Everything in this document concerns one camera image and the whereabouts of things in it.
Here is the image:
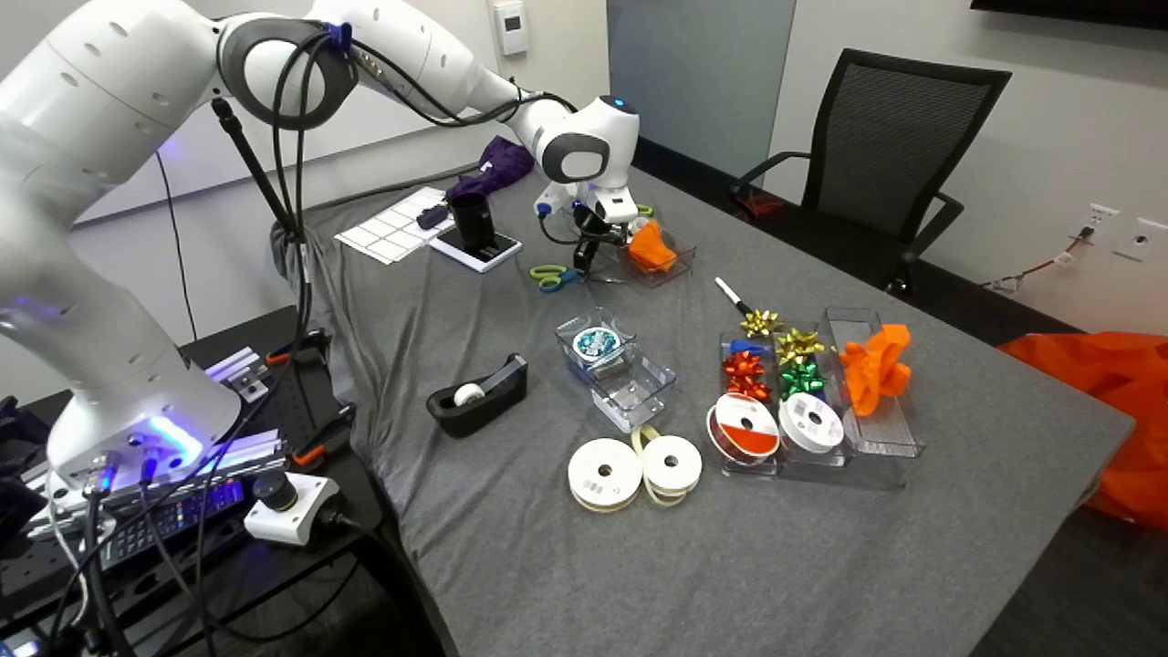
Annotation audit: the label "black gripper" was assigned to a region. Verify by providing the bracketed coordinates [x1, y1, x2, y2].
[568, 205, 631, 275]

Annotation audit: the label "blue green scissors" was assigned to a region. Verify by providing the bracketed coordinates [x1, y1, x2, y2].
[530, 262, 586, 292]

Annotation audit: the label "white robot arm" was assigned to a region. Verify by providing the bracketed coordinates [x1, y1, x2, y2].
[0, 0, 640, 483]

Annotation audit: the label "clear plastic tray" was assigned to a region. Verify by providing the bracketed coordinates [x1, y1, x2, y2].
[615, 220, 682, 279]

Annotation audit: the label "blue ribbon spool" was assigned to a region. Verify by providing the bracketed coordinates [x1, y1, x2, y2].
[568, 325, 625, 369]

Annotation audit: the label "purple folded umbrella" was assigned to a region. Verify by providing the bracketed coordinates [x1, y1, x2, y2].
[417, 136, 531, 231]

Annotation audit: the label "white sheet stack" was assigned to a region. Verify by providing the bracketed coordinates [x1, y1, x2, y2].
[334, 186, 449, 265]

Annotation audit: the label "white yellow ribbon spool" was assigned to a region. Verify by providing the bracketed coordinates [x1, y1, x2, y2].
[565, 437, 641, 516]

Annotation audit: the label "red white ribbon spool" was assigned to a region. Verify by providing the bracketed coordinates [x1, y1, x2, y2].
[705, 394, 784, 467]

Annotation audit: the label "grey table cloth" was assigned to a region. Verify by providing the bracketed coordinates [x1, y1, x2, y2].
[311, 178, 1131, 657]

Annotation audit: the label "white ribbon spool in box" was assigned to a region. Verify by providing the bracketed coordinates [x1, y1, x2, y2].
[778, 394, 842, 455]

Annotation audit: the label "orange ribbon bow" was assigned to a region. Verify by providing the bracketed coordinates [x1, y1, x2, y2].
[839, 325, 911, 417]

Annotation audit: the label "black office chair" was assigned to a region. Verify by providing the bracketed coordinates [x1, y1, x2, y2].
[729, 48, 1006, 296]

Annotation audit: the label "orange bag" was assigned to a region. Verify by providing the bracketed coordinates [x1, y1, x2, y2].
[1003, 331, 1168, 531]

